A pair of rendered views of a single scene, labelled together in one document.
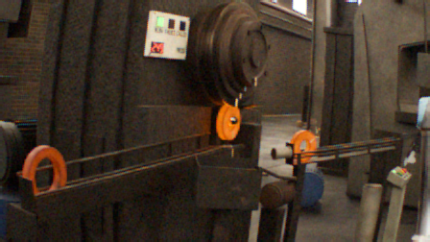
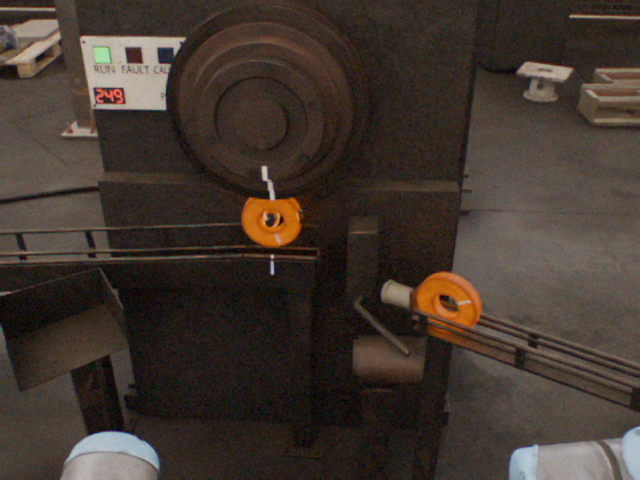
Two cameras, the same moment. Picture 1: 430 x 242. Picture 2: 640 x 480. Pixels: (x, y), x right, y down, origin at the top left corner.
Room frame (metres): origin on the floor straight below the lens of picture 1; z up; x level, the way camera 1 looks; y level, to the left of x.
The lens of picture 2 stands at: (1.92, -1.45, 1.66)
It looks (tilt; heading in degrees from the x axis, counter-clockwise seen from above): 31 degrees down; 64
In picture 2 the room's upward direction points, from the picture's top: straight up
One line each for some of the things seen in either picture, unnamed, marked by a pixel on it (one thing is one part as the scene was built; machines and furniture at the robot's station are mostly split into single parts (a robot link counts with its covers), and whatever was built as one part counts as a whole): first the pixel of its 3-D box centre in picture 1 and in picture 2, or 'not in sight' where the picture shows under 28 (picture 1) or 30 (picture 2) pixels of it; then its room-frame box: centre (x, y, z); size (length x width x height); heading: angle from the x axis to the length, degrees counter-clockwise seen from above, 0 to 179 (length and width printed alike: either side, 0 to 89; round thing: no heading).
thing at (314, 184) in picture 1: (307, 185); not in sight; (4.64, -0.82, 0.17); 0.57 x 0.31 x 0.34; 170
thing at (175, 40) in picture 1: (168, 36); (137, 74); (2.24, 0.21, 1.15); 0.26 x 0.02 x 0.18; 150
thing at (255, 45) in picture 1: (252, 53); (262, 120); (2.43, -0.14, 1.11); 0.28 x 0.06 x 0.28; 150
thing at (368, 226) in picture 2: (247, 148); (362, 261); (2.69, -0.16, 0.68); 0.11 x 0.08 x 0.24; 60
